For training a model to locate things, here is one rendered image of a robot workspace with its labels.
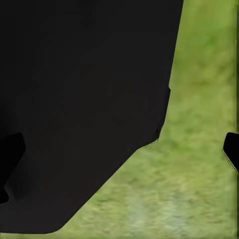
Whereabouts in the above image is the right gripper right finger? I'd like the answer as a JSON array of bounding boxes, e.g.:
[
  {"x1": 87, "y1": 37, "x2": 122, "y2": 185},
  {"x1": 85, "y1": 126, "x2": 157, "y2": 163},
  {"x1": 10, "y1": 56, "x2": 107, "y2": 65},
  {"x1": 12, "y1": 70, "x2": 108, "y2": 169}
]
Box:
[{"x1": 223, "y1": 132, "x2": 239, "y2": 172}]

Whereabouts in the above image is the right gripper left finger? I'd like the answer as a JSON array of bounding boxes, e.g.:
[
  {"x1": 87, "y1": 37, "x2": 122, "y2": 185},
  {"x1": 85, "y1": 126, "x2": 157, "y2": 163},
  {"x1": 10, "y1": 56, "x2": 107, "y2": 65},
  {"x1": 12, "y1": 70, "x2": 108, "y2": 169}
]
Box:
[{"x1": 0, "y1": 132, "x2": 26, "y2": 192}]

